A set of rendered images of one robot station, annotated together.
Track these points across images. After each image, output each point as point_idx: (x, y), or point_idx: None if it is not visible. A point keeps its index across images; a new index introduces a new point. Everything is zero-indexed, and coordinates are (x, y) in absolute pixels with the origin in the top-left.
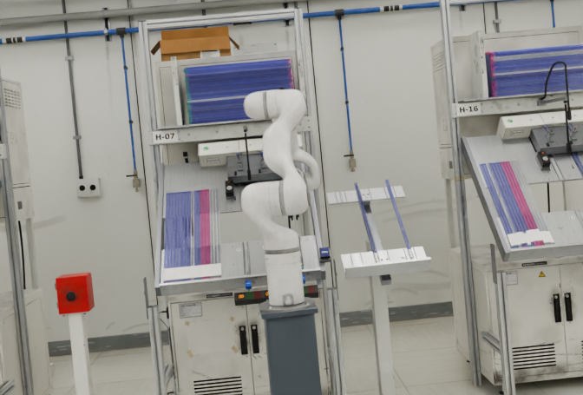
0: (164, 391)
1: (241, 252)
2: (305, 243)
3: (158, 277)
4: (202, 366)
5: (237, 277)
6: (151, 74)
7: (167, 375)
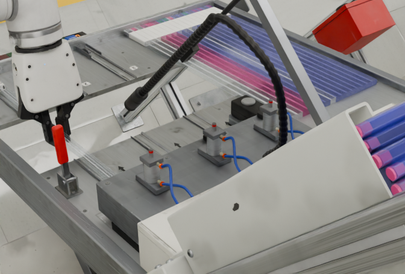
0: None
1: (124, 67)
2: (0, 112)
3: (226, 6)
4: None
5: (95, 32)
6: None
7: (175, 108)
